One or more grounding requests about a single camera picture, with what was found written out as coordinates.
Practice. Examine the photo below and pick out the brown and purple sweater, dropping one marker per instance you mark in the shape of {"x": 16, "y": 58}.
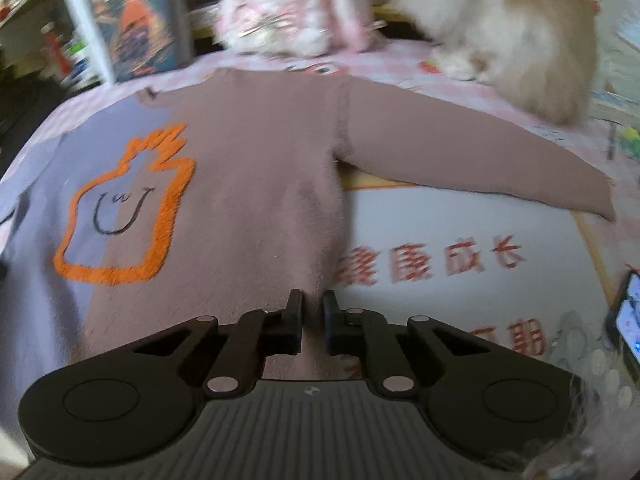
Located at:
{"x": 260, "y": 185}

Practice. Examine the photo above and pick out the pink cartoon printed mat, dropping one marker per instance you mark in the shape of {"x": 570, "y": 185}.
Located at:
{"x": 450, "y": 220}

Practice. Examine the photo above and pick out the white shelf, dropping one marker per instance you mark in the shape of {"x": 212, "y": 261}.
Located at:
{"x": 82, "y": 20}

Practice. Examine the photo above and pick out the smartphone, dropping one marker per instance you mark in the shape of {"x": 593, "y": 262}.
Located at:
{"x": 627, "y": 317}

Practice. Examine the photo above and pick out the white pink plush rabbit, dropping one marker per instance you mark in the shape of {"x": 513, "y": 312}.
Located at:
{"x": 280, "y": 15}

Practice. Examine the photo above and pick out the illustrated book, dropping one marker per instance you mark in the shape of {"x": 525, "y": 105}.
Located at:
{"x": 140, "y": 25}

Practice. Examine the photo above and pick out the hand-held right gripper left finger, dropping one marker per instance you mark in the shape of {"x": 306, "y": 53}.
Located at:
{"x": 296, "y": 321}

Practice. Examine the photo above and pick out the red bottle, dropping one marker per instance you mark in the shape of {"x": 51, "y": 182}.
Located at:
{"x": 52, "y": 52}

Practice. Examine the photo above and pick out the cream fluffy cat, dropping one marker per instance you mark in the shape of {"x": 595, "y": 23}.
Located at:
{"x": 500, "y": 25}

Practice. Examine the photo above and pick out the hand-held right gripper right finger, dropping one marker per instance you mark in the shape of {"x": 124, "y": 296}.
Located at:
{"x": 327, "y": 322}

